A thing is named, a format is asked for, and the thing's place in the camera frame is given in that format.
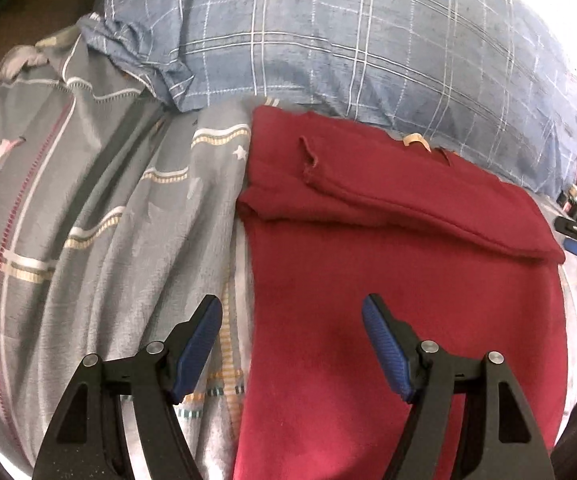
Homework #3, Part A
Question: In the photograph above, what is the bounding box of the dark red t-shirt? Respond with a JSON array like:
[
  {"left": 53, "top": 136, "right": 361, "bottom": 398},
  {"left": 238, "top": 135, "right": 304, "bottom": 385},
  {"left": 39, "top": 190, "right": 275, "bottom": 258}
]
[{"left": 232, "top": 105, "right": 569, "bottom": 480}]

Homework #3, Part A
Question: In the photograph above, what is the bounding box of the grey star-print bed sheet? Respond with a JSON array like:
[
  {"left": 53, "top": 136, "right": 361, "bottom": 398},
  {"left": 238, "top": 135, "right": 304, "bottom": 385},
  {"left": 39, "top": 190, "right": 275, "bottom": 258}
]
[{"left": 0, "top": 27, "right": 255, "bottom": 480}]

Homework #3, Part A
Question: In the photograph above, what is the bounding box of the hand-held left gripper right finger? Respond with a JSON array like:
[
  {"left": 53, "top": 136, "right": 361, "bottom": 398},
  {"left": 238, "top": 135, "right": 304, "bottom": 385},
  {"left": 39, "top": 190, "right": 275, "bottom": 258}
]
[{"left": 361, "top": 294, "right": 556, "bottom": 480}]

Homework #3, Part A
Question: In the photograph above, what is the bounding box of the blue plaid pillow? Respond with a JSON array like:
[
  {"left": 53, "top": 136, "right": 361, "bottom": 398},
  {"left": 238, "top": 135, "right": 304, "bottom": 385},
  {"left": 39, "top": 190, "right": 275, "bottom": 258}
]
[{"left": 79, "top": 0, "right": 577, "bottom": 202}]

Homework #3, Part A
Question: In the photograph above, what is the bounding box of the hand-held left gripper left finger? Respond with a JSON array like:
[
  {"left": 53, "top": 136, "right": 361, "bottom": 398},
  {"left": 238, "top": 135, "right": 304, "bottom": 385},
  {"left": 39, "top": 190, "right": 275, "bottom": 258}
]
[{"left": 32, "top": 294, "right": 223, "bottom": 480}]

